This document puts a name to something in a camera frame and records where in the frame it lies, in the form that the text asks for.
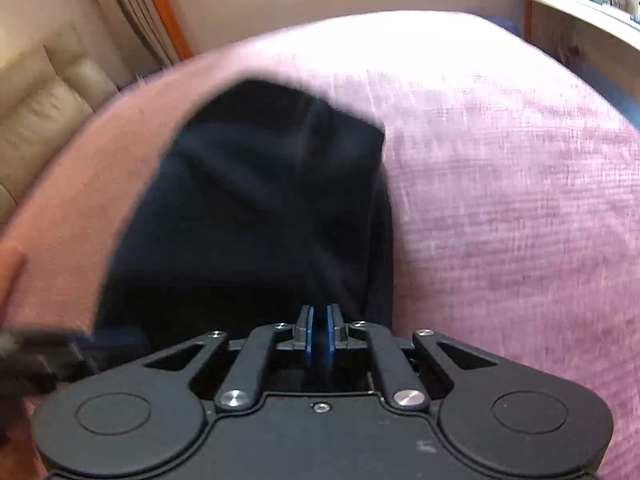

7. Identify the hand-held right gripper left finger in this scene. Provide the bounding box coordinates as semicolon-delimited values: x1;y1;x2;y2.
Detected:
144;305;315;412

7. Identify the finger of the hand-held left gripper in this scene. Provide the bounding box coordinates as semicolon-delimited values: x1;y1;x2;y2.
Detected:
85;329;152;362

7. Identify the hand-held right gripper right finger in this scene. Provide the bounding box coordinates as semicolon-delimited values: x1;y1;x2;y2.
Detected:
327;304;502;412

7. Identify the black zip hoodie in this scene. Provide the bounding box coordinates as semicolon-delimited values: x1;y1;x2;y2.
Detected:
96;77;397;358

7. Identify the bed with pink bedspread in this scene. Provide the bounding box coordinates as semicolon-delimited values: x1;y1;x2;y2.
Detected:
0;10;640;480

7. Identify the beige padded headboard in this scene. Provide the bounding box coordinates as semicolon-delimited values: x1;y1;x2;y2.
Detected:
0;24;122;223

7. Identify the beige and orange curtain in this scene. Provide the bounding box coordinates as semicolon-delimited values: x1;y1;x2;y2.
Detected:
79;0;195;67

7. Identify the white wall desk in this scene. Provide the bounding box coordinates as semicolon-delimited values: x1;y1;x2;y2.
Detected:
509;0;640;61

